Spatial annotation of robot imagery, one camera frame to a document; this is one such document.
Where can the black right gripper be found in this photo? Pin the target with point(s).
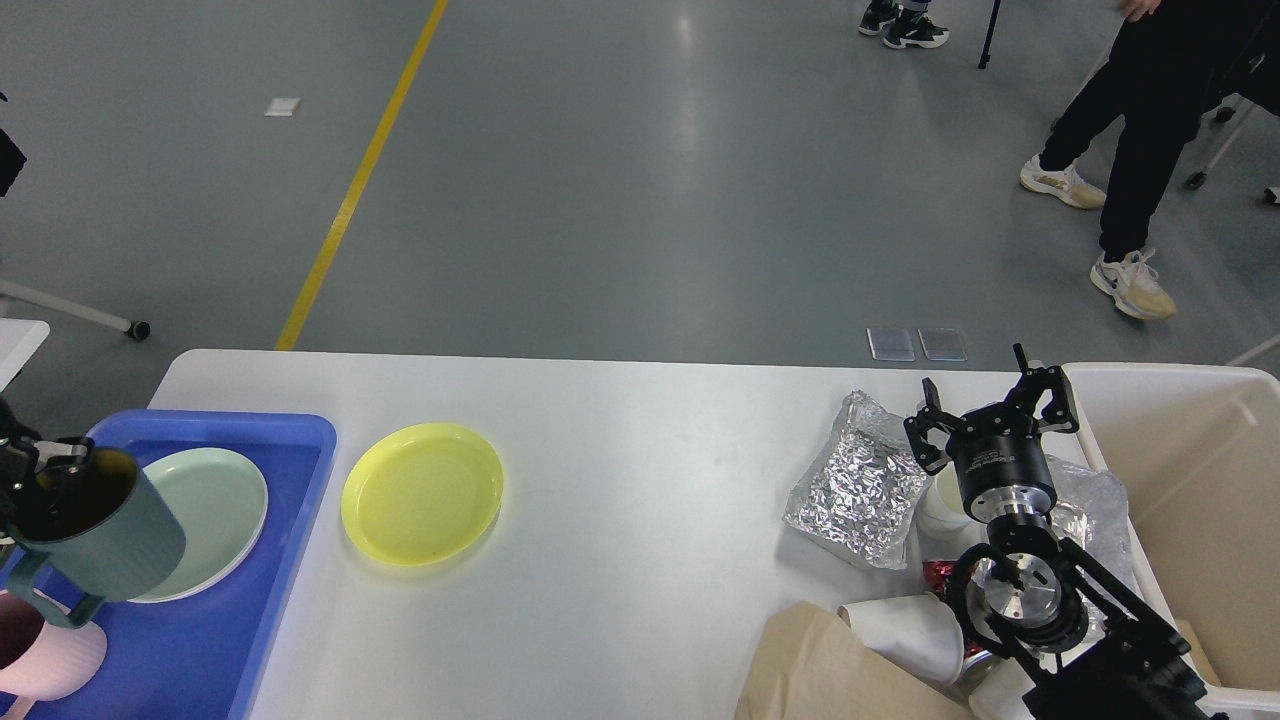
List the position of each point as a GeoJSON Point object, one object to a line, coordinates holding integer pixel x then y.
{"type": "Point", "coordinates": [1002, 470]}

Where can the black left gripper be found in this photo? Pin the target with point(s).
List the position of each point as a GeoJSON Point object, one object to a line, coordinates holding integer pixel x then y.
{"type": "Point", "coordinates": [23, 454]}

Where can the teal mug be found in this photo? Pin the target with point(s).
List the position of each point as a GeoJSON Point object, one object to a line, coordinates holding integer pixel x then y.
{"type": "Point", "coordinates": [102, 524]}

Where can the yellow plastic plate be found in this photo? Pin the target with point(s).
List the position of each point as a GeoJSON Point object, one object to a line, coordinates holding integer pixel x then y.
{"type": "Point", "coordinates": [423, 494]}

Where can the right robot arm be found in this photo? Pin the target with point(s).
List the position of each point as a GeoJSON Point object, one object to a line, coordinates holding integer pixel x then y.
{"type": "Point", "coordinates": [1090, 646]}

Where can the right floor plate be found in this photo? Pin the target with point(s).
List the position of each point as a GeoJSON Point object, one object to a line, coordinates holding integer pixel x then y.
{"type": "Point", "coordinates": [942, 345]}

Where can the floor plate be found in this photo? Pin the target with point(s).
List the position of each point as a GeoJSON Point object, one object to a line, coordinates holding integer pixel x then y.
{"type": "Point", "coordinates": [942, 345]}
{"type": "Point", "coordinates": [891, 344]}

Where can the small white cup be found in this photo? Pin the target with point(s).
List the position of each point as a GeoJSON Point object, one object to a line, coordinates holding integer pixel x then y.
{"type": "Point", "coordinates": [941, 511]}

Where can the white side table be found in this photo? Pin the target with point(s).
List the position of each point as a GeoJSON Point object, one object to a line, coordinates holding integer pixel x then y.
{"type": "Point", "coordinates": [21, 338]}

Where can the crumpled clear plastic wrap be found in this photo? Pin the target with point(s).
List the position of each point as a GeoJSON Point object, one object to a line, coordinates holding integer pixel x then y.
{"type": "Point", "coordinates": [1092, 510]}

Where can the left floor plate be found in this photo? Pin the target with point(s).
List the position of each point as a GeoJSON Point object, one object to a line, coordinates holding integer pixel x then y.
{"type": "Point", "coordinates": [891, 344]}

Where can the silver foil bag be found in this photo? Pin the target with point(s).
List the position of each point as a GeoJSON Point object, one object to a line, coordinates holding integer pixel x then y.
{"type": "Point", "coordinates": [858, 497]}

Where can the red snack wrapper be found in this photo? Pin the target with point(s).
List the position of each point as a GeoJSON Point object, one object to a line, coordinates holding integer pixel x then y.
{"type": "Point", "coordinates": [937, 575]}

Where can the pale green plate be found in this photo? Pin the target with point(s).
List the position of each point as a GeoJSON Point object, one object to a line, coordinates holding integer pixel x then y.
{"type": "Point", "coordinates": [221, 501]}

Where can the beige plastic bin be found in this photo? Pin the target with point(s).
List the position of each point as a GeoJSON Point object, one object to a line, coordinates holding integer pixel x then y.
{"type": "Point", "coordinates": [1197, 449]}

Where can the pink mug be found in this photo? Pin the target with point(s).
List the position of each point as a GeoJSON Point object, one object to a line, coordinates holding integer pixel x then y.
{"type": "Point", "coordinates": [41, 662]}

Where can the white paper cup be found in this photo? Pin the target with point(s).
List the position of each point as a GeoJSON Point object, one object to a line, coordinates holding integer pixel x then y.
{"type": "Point", "coordinates": [918, 633]}

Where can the blue plastic tray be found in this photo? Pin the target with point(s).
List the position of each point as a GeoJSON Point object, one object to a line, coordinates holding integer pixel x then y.
{"type": "Point", "coordinates": [202, 657]}

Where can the brown paper bag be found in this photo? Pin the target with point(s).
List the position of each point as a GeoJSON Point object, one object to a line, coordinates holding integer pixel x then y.
{"type": "Point", "coordinates": [808, 664]}

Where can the person in white sneakers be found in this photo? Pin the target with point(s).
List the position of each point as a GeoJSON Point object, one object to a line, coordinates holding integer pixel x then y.
{"type": "Point", "coordinates": [1171, 62]}

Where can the person in black sneakers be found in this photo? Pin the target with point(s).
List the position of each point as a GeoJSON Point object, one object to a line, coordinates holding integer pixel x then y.
{"type": "Point", "coordinates": [903, 24]}

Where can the black jacket on chair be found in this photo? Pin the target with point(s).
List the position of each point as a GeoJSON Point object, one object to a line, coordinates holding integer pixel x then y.
{"type": "Point", "coordinates": [1252, 88]}

